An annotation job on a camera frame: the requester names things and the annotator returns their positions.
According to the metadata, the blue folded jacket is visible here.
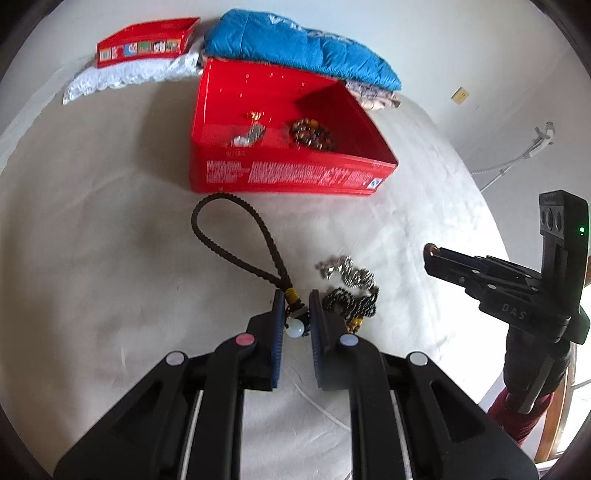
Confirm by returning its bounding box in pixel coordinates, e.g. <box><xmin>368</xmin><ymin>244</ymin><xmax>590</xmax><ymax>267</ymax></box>
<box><xmin>204</xmin><ymin>10</ymin><xmax>402</xmax><ymax>91</ymax></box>

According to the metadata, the white lace cloth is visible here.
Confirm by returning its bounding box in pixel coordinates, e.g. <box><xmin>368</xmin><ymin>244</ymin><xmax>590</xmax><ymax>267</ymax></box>
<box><xmin>63</xmin><ymin>48</ymin><xmax>204</xmax><ymax>106</ymax></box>

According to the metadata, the brown wooden bead bracelet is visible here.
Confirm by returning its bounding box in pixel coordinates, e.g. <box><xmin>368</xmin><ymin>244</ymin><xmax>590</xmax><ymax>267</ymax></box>
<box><xmin>289</xmin><ymin>118</ymin><xmax>335</xmax><ymax>151</ymax></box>

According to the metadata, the silver wristwatch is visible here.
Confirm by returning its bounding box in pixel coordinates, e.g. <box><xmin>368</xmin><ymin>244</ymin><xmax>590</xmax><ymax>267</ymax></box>
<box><xmin>232</xmin><ymin>123</ymin><xmax>267</xmax><ymax>148</ymax></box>

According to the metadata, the dark bead necklace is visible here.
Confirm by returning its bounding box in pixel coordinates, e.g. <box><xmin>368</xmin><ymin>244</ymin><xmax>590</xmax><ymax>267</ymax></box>
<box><xmin>322</xmin><ymin>285</ymin><xmax>380</xmax><ymax>333</ymax></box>

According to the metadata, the wooden frame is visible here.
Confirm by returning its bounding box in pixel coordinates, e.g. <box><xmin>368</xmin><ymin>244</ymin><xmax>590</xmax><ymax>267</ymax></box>
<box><xmin>534</xmin><ymin>342</ymin><xmax>583</xmax><ymax>463</ymax></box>

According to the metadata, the black braided cord necklace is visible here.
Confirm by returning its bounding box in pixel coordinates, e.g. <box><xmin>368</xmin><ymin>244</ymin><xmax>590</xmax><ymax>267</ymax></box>
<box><xmin>191</xmin><ymin>194</ymin><xmax>311</xmax><ymax>339</ymax></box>

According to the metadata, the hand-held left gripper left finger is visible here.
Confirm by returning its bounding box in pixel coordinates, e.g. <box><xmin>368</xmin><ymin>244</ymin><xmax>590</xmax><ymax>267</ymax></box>
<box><xmin>53</xmin><ymin>290</ymin><xmax>287</xmax><ymax>480</ymax></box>

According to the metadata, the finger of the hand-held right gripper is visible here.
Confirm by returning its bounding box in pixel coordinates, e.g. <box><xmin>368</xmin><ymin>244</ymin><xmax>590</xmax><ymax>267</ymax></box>
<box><xmin>426</xmin><ymin>259</ymin><xmax>527</xmax><ymax>302</ymax></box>
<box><xmin>424</xmin><ymin>244</ymin><xmax>542</xmax><ymax>283</ymax></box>

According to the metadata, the silver chain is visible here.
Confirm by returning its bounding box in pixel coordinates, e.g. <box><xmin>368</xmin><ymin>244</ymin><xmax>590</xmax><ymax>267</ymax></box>
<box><xmin>315</xmin><ymin>255</ymin><xmax>376</xmax><ymax>289</ymax></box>

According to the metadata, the floral folded cloth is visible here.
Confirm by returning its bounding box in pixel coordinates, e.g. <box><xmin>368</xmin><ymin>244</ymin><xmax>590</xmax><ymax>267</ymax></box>
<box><xmin>344</xmin><ymin>79</ymin><xmax>402</xmax><ymax>112</ymax></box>

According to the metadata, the large red tin box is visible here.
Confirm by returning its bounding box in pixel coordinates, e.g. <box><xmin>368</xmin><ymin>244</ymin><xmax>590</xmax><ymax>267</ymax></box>
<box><xmin>188</xmin><ymin>58</ymin><xmax>399</xmax><ymax>197</ymax></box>

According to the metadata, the red tin lid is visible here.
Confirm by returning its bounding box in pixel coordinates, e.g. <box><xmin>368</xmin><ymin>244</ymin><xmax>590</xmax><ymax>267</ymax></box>
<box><xmin>96</xmin><ymin>17</ymin><xmax>201</xmax><ymax>69</ymax></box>

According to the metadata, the white wall cable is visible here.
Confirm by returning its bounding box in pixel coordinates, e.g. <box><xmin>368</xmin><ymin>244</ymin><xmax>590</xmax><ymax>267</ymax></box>
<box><xmin>468</xmin><ymin>121</ymin><xmax>556</xmax><ymax>192</ymax></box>

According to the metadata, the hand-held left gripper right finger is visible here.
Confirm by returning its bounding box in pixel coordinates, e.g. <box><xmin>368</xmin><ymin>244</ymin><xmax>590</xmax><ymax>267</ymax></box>
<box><xmin>308</xmin><ymin>290</ymin><xmax>539</xmax><ymax>480</ymax></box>

